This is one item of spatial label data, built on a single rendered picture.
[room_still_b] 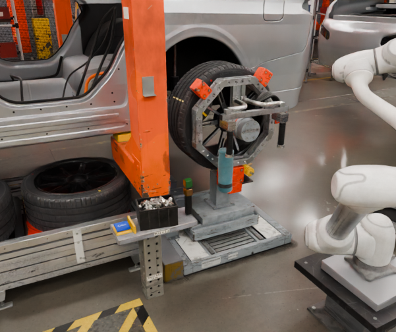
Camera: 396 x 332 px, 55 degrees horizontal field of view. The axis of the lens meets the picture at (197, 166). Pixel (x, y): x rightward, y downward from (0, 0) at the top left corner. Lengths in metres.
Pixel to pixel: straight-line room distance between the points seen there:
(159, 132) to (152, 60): 0.36
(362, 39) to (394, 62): 2.99
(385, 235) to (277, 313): 0.72
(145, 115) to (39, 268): 1.01
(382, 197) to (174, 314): 1.29
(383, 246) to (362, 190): 0.65
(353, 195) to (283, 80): 1.81
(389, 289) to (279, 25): 1.84
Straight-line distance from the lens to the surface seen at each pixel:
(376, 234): 1.89
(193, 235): 2.50
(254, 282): 2.39
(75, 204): 2.27
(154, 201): 2.00
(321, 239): 1.83
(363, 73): 1.65
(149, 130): 1.99
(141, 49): 1.90
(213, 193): 2.63
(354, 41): 4.71
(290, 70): 3.03
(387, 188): 1.32
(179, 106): 2.26
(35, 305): 2.39
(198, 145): 2.21
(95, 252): 2.31
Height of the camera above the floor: 1.53
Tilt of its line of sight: 23 degrees down
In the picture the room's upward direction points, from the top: straight up
